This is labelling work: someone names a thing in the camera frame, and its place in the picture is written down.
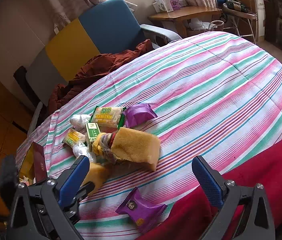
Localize yellow sponge block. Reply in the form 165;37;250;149
81;163;112;197
111;127;161;172

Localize white plastic bag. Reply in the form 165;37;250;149
72;141;97;163
188;18;217;30

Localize small yellow snack pack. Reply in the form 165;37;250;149
62;128;86;148

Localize yellow knitted sock roll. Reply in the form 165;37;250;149
92;132;118;164

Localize green white small carton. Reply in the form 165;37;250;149
85;122;100;152

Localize white plastic bag ball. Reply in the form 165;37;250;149
70;114;91;131

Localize purple snack pouch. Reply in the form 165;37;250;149
116;187;167;234
123;103;158;128

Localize large Weidan cracker pack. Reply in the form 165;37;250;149
89;106;126;129

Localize pink small toy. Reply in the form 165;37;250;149
20;176;30;186

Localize red gold gift box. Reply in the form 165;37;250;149
19;142;48;185

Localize red blanket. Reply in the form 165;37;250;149
140;140;282;239

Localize striped bed quilt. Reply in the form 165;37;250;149
16;31;282;239

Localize rust red jacket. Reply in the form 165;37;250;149
46;39;153;115

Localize tricolour armchair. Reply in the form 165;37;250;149
12;0;183;136

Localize white plastic bag under table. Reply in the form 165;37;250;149
188;18;217;30

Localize wooden side table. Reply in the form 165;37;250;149
148;6;221;38

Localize white boxes on table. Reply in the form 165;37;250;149
155;0;173;12

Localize pink box on table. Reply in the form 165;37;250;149
169;0;187;11

